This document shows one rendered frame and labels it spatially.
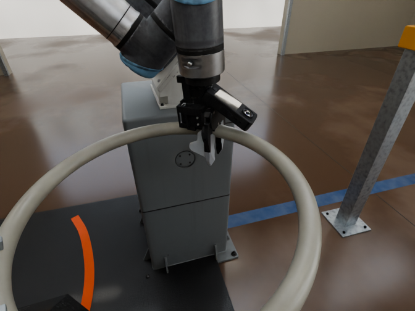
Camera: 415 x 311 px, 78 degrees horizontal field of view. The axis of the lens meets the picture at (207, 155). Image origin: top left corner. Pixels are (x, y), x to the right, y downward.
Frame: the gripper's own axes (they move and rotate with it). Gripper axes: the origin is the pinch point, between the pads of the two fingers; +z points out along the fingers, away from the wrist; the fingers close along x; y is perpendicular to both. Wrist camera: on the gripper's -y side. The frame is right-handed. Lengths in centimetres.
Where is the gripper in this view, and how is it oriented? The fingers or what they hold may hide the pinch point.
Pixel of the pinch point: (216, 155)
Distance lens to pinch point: 62.3
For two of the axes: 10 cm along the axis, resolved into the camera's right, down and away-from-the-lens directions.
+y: -9.1, -2.0, 3.7
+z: 0.7, 8.0, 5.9
